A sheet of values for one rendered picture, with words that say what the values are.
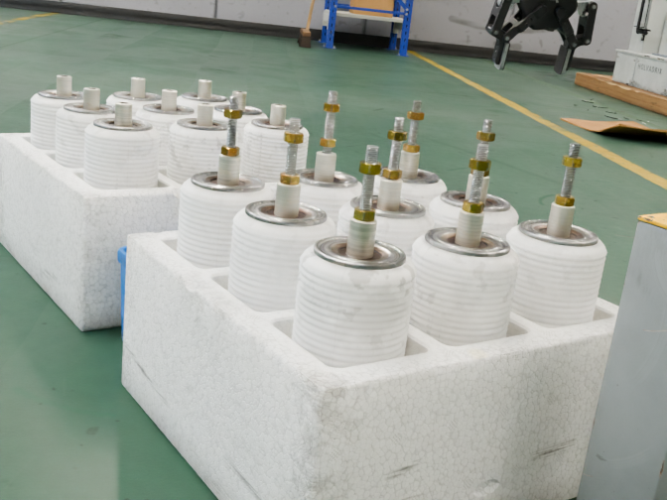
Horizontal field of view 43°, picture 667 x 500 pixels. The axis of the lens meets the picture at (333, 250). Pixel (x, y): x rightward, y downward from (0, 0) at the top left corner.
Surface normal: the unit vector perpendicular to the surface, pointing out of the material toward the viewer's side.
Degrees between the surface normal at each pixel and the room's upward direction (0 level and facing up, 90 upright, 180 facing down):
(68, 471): 0
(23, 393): 0
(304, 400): 90
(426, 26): 90
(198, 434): 90
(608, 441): 90
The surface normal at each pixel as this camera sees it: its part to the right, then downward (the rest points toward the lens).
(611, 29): 0.07, 0.30
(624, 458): -0.83, 0.07
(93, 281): 0.57, 0.30
